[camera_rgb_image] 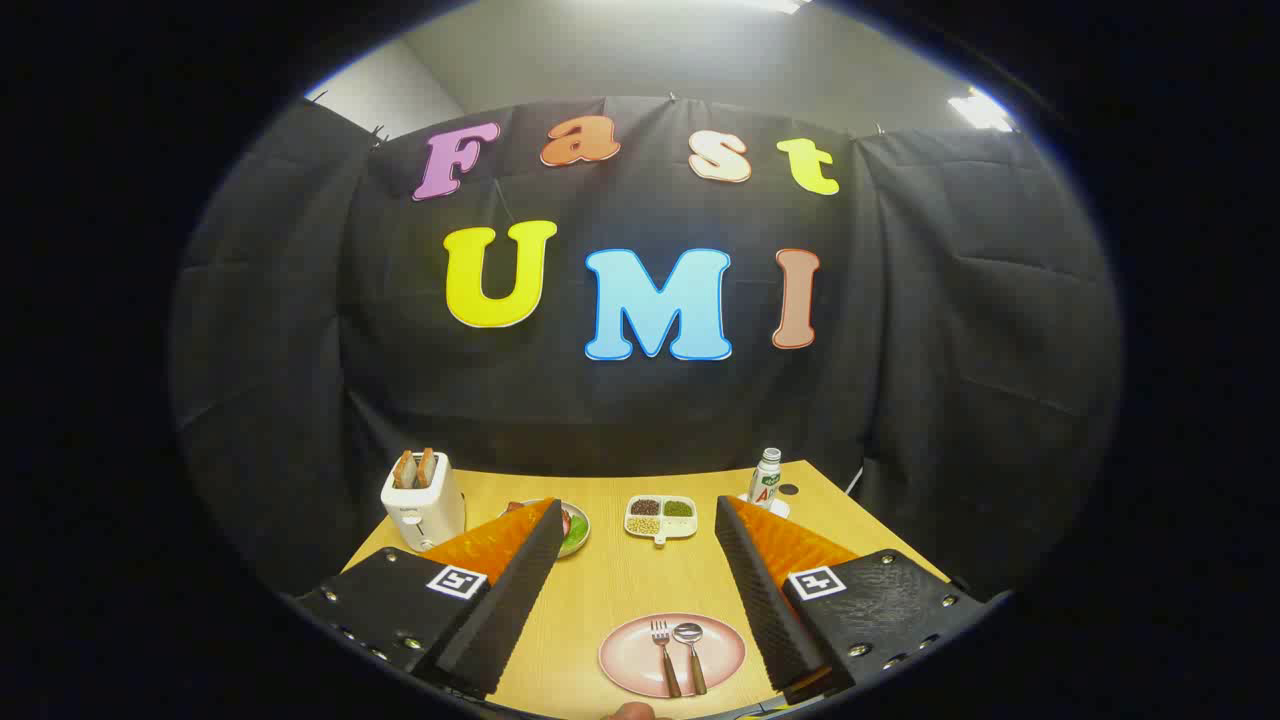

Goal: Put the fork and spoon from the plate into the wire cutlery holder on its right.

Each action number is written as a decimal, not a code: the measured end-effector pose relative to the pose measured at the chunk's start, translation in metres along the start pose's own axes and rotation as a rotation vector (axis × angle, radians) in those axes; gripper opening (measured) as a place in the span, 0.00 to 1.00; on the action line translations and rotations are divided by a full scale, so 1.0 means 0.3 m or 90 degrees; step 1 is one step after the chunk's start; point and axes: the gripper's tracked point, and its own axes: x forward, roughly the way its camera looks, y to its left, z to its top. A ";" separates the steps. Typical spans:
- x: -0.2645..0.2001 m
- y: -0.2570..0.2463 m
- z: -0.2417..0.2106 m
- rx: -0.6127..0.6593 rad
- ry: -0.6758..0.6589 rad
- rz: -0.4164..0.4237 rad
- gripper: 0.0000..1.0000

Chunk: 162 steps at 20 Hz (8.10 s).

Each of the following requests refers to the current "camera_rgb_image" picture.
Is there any white toaster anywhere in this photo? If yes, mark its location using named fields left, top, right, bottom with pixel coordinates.
left=380, top=452, right=467, bottom=553

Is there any pink plate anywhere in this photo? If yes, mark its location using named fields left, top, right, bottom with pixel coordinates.
left=598, top=612, right=748, bottom=699

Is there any white divided bean tray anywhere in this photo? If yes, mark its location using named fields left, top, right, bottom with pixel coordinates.
left=624, top=494, right=699, bottom=548

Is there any white drink bottle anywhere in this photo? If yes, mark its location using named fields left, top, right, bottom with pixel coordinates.
left=748, top=447, right=784, bottom=509

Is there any wooden handled metal spoon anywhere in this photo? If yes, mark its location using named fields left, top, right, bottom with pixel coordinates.
left=673, top=622, right=709, bottom=696

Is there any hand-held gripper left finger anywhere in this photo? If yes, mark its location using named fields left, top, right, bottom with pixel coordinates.
left=295, top=497, right=567, bottom=699

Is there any wooden handled metal fork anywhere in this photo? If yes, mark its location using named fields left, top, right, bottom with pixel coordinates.
left=650, top=619, right=683, bottom=699

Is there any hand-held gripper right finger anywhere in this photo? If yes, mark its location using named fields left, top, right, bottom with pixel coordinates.
left=713, top=494, right=989, bottom=707

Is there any round white food plate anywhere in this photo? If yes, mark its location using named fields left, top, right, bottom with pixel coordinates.
left=503, top=498, right=592, bottom=559

